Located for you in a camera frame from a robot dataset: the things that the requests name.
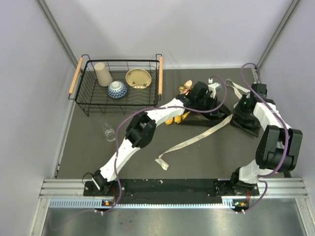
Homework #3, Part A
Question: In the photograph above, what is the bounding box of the grey slotted cable duct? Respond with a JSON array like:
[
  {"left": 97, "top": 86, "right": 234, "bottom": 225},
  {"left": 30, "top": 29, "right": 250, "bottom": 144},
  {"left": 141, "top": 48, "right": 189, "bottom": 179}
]
[{"left": 49, "top": 198, "right": 247, "bottom": 209}]

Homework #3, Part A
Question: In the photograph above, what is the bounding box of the black wrapping paper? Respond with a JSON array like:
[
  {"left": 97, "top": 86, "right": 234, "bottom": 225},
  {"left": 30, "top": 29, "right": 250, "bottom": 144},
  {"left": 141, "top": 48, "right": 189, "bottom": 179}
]
[{"left": 180, "top": 101, "right": 261, "bottom": 137}]

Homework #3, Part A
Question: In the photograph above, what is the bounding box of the clear glass vase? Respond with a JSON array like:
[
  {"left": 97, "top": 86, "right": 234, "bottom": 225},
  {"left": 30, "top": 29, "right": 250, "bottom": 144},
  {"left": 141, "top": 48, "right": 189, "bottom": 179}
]
[{"left": 103, "top": 123, "right": 116, "bottom": 142}]

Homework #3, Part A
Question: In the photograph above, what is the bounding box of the purple cable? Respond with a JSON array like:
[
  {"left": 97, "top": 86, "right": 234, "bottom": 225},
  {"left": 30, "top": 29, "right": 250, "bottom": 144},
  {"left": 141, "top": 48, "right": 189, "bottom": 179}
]
[
  {"left": 94, "top": 75, "right": 228, "bottom": 214},
  {"left": 237, "top": 62, "right": 295, "bottom": 213}
]

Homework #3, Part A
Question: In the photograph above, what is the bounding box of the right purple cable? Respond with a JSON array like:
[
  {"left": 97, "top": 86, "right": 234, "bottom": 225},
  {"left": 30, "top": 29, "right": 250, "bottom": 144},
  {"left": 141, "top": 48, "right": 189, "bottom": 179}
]
[{"left": 237, "top": 62, "right": 295, "bottom": 213}]

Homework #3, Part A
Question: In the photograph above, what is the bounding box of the black wire dish rack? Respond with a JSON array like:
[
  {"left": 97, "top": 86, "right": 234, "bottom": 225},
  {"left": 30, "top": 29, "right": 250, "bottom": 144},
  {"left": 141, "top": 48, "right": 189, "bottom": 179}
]
[{"left": 68, "top": 54, "right": 163, "bottom": 116}]

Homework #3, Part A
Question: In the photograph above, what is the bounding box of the beige paper cup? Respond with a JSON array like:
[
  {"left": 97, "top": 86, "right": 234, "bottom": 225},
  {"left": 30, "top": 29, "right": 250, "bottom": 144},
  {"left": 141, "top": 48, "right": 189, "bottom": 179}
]
[{"left": 94, "top": 62, "right": 113, "bottom": 87}]

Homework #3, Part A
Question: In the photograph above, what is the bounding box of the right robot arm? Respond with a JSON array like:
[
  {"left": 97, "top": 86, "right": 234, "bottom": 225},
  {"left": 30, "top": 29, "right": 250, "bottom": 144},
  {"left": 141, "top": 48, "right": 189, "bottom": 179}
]
[{"left": 229, "top": 94, "right": 303, "bottom": 195}]

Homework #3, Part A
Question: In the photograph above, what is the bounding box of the cream floral plate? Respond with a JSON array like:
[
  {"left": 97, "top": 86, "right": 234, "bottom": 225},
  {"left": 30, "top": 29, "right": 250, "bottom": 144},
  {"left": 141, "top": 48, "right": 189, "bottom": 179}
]
[{"left": 126, "top": 68, "right": 152, "bottom": 89}]

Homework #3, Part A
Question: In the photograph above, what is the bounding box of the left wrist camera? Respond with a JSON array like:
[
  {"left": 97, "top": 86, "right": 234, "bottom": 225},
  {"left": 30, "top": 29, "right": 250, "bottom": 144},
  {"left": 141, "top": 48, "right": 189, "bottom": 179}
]
[{"left": 208, "top": 78, "right": 221, "bottom": 97}]

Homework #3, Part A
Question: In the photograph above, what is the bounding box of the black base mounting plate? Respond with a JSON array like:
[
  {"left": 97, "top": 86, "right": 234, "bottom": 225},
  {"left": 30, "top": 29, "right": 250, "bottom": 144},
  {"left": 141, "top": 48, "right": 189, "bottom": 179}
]
[{"left": 83, "top": 178, "right": 260, "bottom": 205}]

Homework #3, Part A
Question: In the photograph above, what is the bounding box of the blue white patterned bowl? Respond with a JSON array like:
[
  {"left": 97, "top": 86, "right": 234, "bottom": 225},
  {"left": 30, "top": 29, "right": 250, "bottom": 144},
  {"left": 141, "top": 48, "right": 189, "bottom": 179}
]
[{"left": 108, "top": 81, "right": 127, "bottom": 99}]

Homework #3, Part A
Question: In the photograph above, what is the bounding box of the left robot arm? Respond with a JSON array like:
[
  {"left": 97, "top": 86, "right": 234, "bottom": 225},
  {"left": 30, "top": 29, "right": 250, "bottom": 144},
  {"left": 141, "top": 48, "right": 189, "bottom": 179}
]
[{"left": 92, "top": 82, "right": 221, "bottom": 195}]

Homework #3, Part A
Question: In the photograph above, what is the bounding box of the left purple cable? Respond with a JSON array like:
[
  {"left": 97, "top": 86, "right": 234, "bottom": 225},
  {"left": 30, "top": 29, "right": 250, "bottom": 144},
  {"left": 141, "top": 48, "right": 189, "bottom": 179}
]
[{"left": 94, "top": 75, "right": 228, "bottom": 214}]

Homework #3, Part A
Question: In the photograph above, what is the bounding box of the pink and yellow flower bouquet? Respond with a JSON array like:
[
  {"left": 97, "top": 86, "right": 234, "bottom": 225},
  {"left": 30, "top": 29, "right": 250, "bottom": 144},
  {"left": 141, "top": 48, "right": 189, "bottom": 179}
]
[{"left": 164, "top": 79, "right": 194, "bottom": 125}]

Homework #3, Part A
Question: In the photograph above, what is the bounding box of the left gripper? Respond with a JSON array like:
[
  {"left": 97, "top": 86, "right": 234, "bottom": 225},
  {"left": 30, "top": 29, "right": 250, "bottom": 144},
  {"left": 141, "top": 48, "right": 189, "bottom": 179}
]
[{"left": 195, "top": 93, "right": 219, "bottom": 116}]

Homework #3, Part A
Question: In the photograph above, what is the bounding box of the white printed ribbon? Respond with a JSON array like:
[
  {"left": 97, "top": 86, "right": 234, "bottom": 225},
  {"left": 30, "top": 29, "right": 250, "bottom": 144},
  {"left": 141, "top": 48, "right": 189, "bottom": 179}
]
[{"left": 155, "top": 79, "right": 250, "bottom": 171}]

